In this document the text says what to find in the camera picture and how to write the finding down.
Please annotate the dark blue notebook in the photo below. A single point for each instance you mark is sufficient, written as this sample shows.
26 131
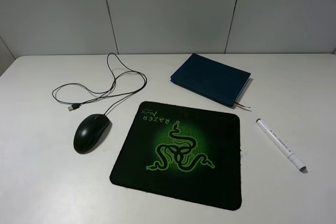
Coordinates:
216 81

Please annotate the black green razer mousepad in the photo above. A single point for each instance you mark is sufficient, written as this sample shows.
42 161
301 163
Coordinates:
183 153

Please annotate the black computer mouse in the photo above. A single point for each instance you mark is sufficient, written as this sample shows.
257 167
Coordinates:
89 132

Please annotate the white marker pen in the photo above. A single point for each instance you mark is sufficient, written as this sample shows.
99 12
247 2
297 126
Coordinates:
288 153

